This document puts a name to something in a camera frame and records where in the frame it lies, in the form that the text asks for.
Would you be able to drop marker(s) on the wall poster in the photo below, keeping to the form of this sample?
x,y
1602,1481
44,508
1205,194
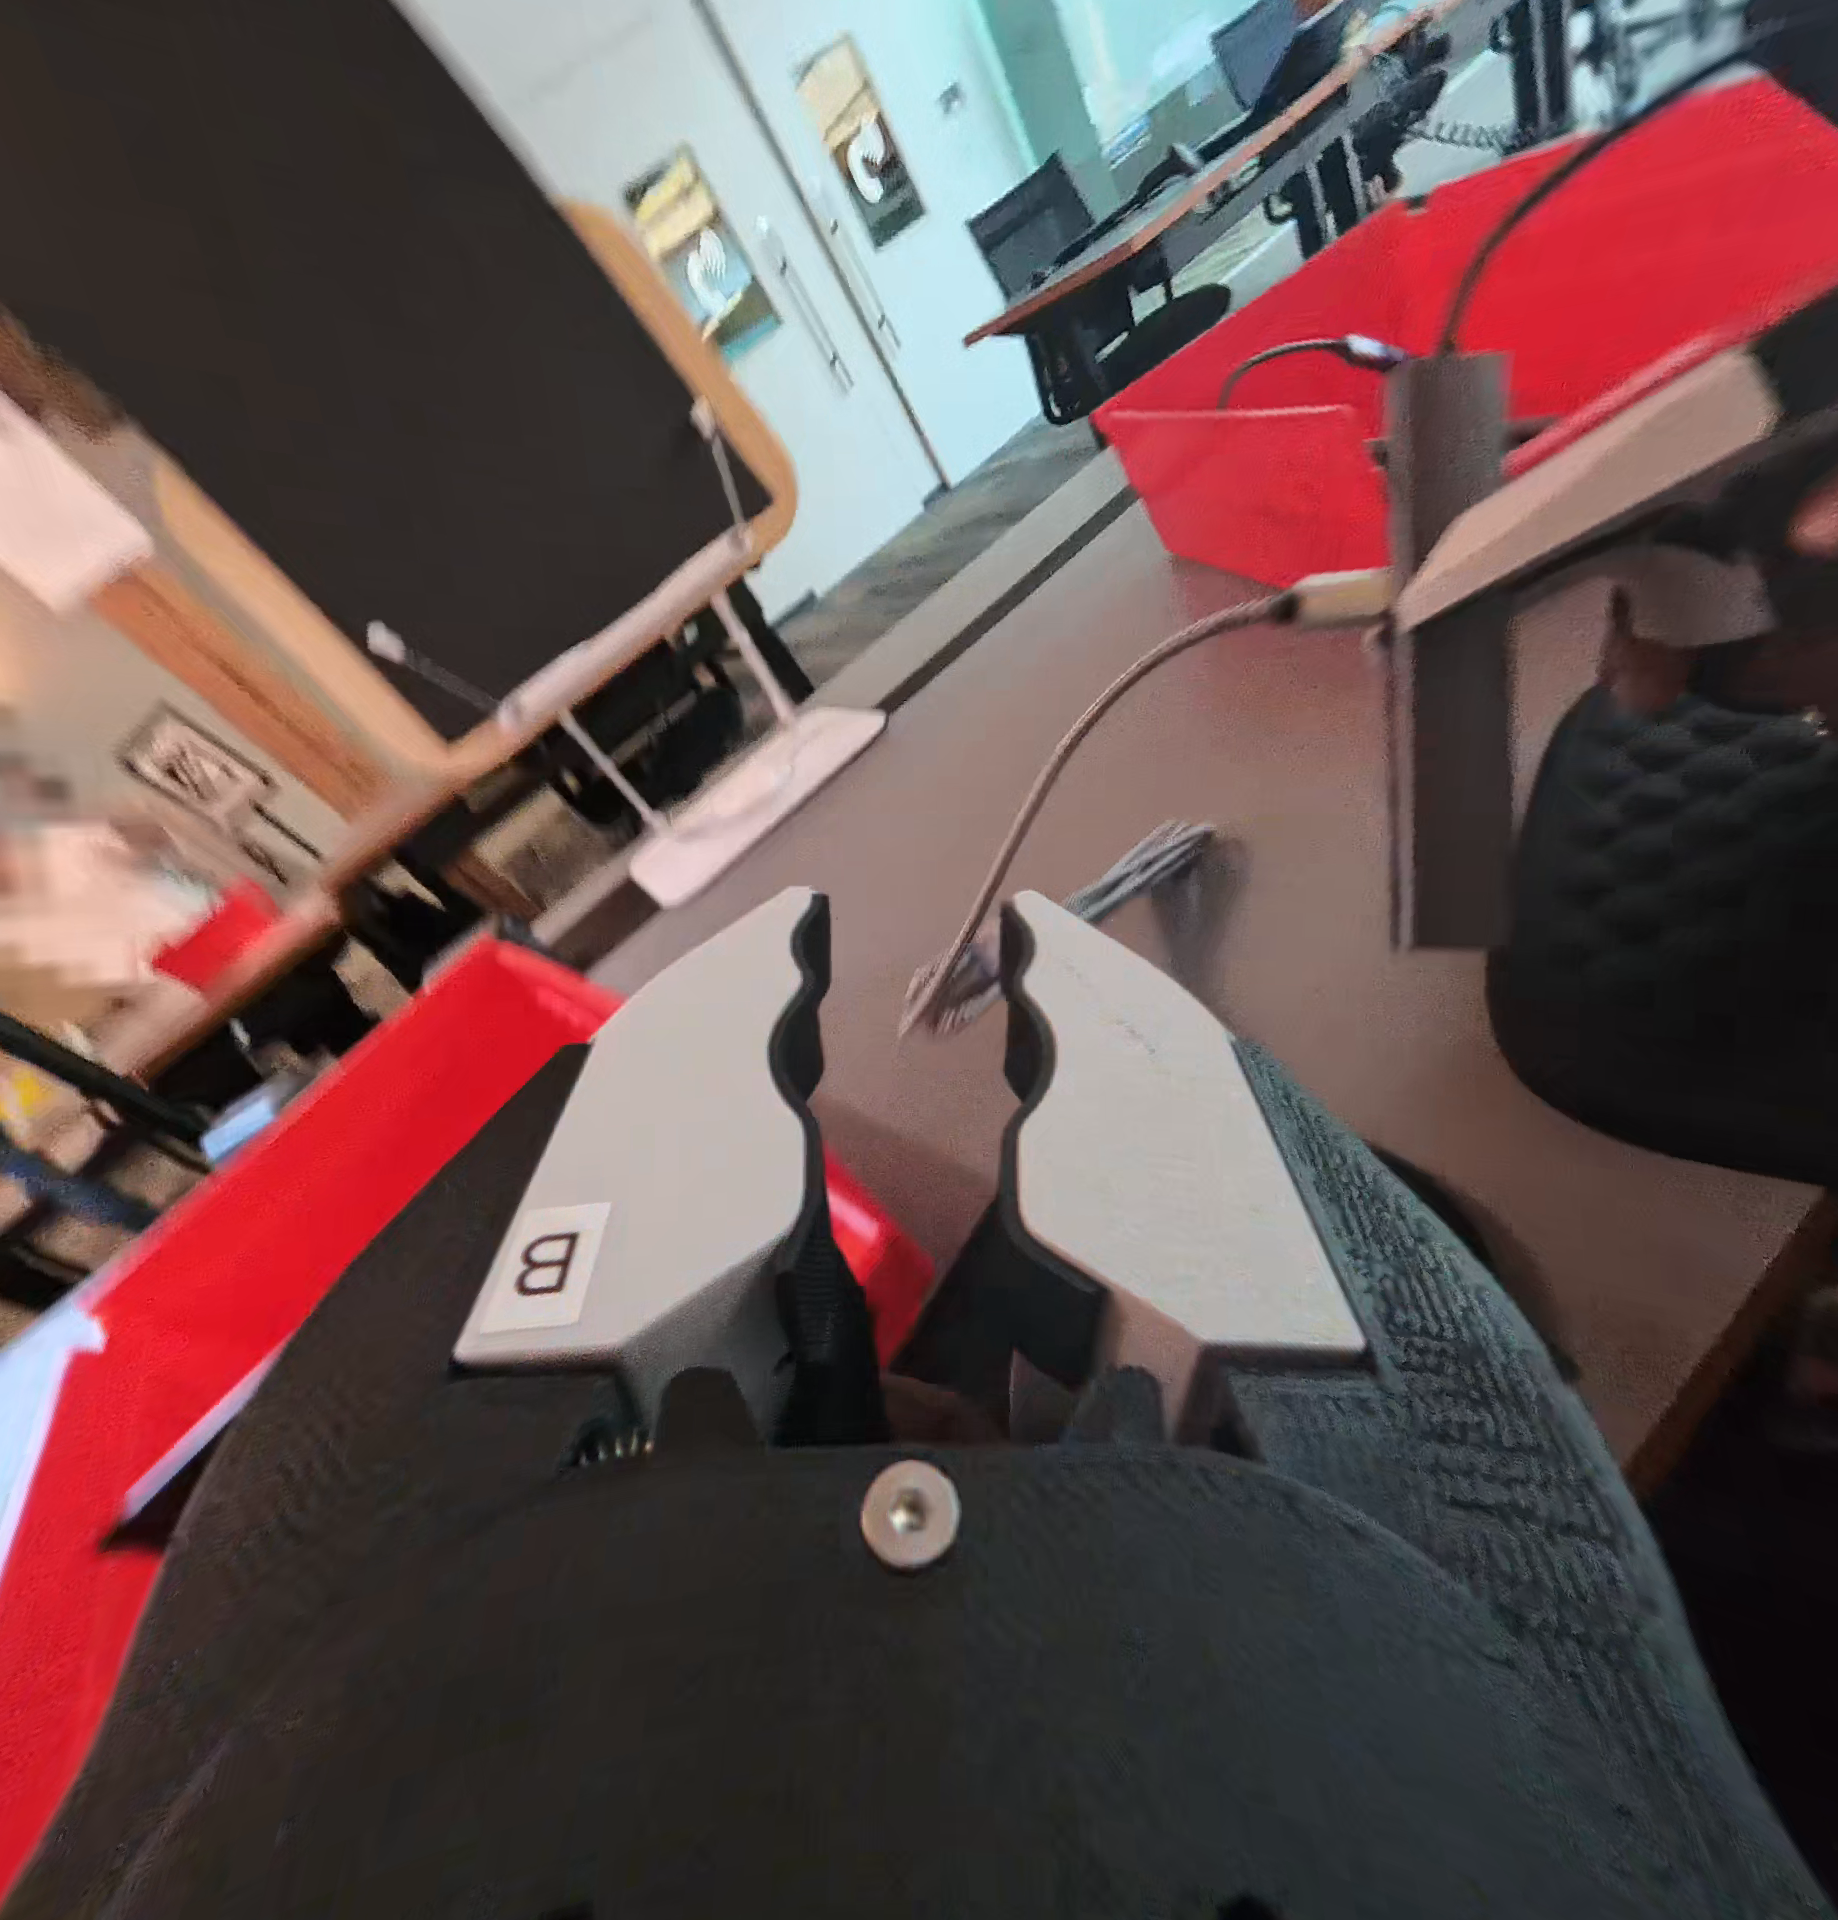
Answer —
x,y
706,246
864,142

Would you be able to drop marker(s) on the black office chair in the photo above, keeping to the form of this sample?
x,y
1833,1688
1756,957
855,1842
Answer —
x,y
1137,351

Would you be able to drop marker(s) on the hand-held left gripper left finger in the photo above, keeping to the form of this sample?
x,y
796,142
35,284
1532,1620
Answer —
x,y
680,1141

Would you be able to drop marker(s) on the person's right hand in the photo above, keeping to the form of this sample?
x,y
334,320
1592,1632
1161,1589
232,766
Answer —
x,y
1835,516

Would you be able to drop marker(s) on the wooden office desk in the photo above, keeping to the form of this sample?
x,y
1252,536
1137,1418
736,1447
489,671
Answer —
x,y
1235,166

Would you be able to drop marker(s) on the black panel on wooden board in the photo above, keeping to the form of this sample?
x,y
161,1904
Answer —
x,y
334,300

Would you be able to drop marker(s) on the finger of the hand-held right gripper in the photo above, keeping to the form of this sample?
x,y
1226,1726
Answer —
x,y
1699,601
1594,495

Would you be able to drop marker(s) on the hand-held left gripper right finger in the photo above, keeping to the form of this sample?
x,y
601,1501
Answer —
x,y
1175,1171

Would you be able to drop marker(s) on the red plastic bin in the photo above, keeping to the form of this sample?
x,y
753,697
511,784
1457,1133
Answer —
x,y
334,1141
1280,495

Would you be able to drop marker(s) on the dark grey port block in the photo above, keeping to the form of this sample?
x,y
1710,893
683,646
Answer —
x,y
1445,780

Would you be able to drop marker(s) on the framed wall picture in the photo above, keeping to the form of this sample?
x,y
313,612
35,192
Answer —
x,y
196,756

